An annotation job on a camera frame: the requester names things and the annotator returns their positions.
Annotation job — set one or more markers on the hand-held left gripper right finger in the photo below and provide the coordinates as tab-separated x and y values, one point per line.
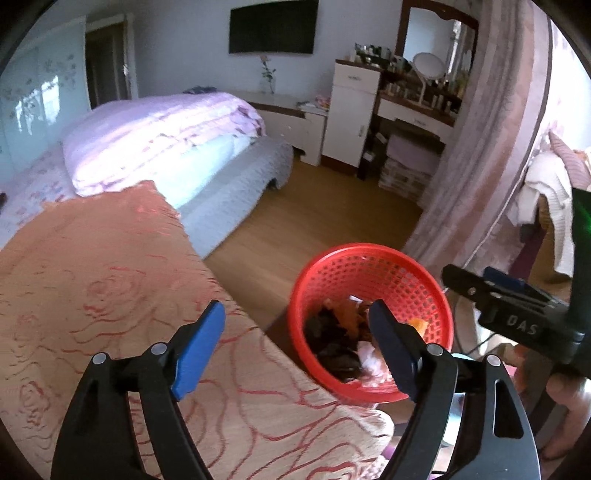
392	350

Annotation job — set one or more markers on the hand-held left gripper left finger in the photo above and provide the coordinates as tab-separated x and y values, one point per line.
198	350

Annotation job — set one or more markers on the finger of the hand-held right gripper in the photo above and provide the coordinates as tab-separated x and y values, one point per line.
480	290
512	279

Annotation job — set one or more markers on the yellow foam fruit net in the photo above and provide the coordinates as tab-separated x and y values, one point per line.
418	325

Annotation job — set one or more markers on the orange paper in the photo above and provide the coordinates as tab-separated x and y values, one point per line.
351	321

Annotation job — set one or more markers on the black plastic bag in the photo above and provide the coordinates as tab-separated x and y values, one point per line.
332	350

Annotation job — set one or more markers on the white paper sheet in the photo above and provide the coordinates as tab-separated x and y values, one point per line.
356	300

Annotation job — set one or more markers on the red plastic mesh basket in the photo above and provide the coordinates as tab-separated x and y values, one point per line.
369	267

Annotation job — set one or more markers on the person's right hand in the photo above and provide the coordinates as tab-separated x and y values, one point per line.
575	394

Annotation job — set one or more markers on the white garment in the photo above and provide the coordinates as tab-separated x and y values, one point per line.
549	194

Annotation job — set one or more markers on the purple cloth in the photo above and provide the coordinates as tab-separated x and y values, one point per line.
392	452

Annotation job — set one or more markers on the orange rose pattern blanket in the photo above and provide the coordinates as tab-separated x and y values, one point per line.
115	277

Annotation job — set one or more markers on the patterned storage box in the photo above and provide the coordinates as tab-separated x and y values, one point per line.
404	180

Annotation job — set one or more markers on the pink cloth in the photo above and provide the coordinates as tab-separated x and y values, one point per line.
570	154

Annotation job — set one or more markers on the pink lace curtain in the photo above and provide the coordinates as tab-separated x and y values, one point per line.
485	138

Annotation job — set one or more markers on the pink stool cushion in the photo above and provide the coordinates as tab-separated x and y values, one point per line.
411	152

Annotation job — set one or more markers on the grey round bed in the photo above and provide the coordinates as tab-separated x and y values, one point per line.
240	184

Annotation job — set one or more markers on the light blue bed sheet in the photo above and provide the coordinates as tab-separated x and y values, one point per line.
203	166

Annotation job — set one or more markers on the brown dressing table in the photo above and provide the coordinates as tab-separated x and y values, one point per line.
415	117

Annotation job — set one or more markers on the shelf of small cosmetic jars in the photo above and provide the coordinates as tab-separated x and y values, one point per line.
445	99

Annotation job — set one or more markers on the tall white cabinet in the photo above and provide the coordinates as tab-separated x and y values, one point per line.
346	120

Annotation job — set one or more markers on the pink duvet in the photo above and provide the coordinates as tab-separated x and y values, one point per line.
152	134

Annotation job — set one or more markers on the pink floral bed sheet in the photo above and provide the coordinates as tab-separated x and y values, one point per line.
32	194

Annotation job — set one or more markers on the round white makeup mirror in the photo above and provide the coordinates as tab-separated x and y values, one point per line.
427	67

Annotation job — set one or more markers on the low cream cabinet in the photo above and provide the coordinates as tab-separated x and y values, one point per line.
295	134

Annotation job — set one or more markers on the small pink box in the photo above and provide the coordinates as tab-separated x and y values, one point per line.
322	100

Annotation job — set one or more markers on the stack of books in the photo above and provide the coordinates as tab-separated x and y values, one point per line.
311	107

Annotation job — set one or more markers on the row of dark cosmetic bottles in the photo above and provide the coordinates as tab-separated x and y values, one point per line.
374	54

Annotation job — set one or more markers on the brown framed mirror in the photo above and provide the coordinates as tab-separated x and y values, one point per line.
434	32

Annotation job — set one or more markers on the dark clothes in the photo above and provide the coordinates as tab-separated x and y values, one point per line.
198	90

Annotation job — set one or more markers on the pink flower in vase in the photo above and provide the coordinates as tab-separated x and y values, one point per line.
268	76

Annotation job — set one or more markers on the glass door wardrobe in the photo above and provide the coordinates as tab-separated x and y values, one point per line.
41	97

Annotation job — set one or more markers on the dark wooden door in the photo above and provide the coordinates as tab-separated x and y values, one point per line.
111	64

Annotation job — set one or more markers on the black wall television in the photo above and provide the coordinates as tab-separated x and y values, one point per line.
272	25

